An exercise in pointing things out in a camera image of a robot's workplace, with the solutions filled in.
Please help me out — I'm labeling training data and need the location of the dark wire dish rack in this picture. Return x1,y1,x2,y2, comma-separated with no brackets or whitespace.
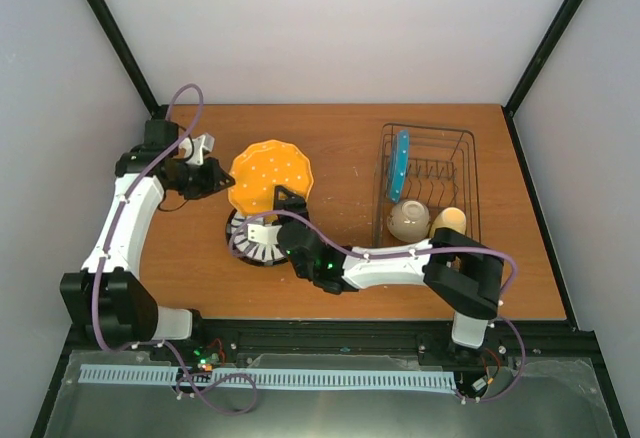
372,122,482,247

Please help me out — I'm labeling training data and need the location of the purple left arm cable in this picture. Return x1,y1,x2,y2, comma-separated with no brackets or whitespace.
92,83,259,415

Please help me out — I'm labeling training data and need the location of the yellow ceramic mug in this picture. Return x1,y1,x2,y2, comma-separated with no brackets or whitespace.
429,207,467,238

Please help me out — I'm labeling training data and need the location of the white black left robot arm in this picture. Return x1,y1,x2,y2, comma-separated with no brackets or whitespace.
60,119,234,361

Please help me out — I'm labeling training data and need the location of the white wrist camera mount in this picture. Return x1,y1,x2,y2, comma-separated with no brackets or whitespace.
247,223,281,246
179,133,215,166

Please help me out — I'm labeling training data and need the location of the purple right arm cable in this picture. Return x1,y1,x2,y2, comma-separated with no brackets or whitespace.
227,209,527,405

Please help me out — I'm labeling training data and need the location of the orange polka dot plate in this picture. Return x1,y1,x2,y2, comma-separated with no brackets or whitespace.
228,139,314,216

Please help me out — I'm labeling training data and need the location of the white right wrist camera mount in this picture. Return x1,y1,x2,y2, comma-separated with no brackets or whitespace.
247,223,281,246

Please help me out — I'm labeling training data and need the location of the black aluminium frame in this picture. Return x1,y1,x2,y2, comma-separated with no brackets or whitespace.
32,0,629,437

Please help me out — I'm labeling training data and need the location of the metal floor plate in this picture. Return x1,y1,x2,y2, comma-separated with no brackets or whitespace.
62,352,615,437

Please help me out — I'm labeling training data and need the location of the cream ceramic bowl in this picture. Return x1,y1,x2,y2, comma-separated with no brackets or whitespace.
387,200,430,243

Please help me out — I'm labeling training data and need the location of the teal polka dot plate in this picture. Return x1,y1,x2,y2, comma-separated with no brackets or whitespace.
386,129,410,203

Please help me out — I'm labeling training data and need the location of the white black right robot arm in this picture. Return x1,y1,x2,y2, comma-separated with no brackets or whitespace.
273,185,505,350

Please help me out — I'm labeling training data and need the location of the white slotted cable duct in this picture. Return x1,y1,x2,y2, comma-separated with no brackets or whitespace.
77,364,456,394

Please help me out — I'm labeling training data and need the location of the black striped plate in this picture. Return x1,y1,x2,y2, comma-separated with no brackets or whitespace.
225,211,287,267

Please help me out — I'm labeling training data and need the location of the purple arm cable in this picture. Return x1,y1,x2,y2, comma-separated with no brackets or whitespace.
227,209,527,405
92,83,259,415

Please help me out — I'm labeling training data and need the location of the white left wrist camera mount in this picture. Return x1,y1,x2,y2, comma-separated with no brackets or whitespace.
179,133,215,166

